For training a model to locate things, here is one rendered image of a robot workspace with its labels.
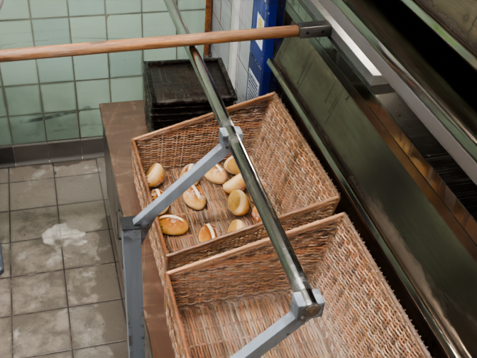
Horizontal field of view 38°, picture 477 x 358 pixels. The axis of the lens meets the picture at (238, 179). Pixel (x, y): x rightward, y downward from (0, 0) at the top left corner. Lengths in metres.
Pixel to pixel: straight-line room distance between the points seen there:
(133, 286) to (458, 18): 0.93
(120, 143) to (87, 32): 0.76
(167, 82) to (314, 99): 0.64
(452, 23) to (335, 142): 0.63
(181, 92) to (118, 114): 0.35
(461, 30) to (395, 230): 0.51
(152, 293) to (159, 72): 0.88
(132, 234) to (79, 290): 1.20
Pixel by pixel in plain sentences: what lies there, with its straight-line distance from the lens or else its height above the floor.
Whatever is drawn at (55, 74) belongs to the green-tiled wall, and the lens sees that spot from 3.16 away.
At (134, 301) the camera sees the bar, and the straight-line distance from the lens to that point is 1.71.
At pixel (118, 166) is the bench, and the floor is 0.58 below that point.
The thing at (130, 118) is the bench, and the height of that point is 0.58.
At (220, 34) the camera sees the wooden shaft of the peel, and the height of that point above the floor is 1.20.
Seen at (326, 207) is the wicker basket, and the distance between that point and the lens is 1.84.
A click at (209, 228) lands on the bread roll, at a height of 0.65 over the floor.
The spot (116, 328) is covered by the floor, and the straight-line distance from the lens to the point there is 2.60.
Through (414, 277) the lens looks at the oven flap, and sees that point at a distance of 1.52.
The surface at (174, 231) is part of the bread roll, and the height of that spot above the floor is 0.62.
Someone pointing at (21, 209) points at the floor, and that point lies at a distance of 3.12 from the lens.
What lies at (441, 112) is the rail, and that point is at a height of 1.43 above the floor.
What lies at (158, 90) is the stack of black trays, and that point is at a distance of 2.36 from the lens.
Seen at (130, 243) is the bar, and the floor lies 0.91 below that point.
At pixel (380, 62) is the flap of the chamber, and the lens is 1.27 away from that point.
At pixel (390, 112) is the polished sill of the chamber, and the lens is 1.58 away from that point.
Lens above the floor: 1.98
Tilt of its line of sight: 38 degrees down
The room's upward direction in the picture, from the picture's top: 4 degrees clockwise
